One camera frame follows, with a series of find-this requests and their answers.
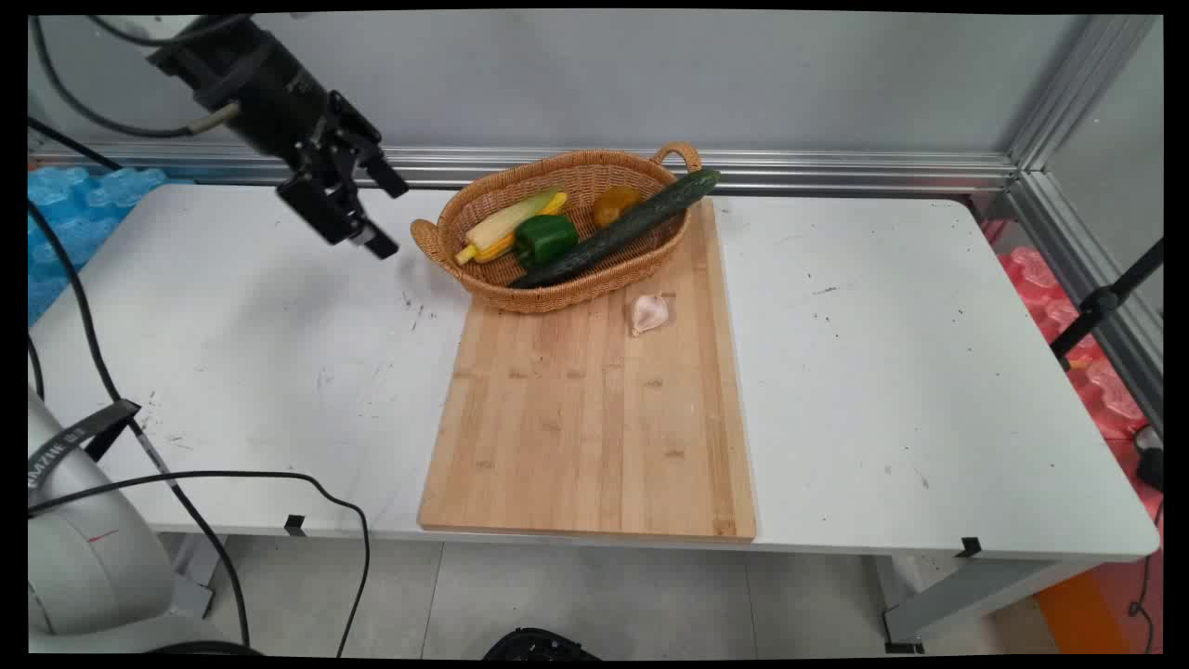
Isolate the yellow corn cob with husk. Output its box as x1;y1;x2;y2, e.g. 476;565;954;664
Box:
453;189;569;267

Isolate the thin black floor cable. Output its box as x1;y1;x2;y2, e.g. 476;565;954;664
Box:
1127;497;1164;653

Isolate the black object on floor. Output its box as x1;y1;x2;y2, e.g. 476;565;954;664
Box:
481;628;603;662

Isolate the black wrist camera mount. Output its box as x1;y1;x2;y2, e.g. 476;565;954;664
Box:
147;33;271;112

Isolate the red foam mat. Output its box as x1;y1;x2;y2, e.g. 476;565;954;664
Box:
983;217;1164;521

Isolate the black background cable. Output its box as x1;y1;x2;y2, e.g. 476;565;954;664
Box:
28;117;124;172

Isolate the orange floor mat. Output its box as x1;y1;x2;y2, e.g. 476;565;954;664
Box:
1034;557;1164;655

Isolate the round yellow-brown fruit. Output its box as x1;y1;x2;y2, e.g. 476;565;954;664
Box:
593;186;646;230

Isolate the horizontal aluminium frame rail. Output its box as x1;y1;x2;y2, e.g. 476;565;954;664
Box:
28;142;1020;197

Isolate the blue foam mat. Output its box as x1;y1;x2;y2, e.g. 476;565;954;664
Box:
28;165;192;327

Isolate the aluminium frame corner post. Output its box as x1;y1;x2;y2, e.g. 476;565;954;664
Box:
1007;13;1163;174

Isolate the grey printed velcro strap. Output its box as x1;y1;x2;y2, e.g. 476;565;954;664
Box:
28;399;142;494

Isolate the thin black looping cable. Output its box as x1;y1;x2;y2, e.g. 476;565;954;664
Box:
28;470;372;658

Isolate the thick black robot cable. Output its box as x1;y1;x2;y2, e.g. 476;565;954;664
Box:
28;201;252;649

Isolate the grey table leg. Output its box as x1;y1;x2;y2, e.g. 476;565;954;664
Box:
881;556;1102;655
167;533;227;621

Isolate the black tripod stand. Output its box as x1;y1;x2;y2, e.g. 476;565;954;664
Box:
1050;239;1164;370

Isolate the bamboo cutting board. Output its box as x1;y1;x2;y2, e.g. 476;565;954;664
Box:
417;197;758;544

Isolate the green bell pepper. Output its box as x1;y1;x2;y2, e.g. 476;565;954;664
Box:
513;215;581;270

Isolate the long dark green cucumber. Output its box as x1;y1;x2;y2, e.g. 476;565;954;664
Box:
507;168;723;290

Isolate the white garlic bulb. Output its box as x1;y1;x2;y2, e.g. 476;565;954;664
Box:
629;294;672;337

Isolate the woven wicker basket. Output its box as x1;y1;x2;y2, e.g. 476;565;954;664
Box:
410;141;703;315

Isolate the slanted aluminium frame rail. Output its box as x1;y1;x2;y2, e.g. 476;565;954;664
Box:
1005;170;1164;433

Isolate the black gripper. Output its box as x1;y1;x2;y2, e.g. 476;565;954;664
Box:
206;15;411;262

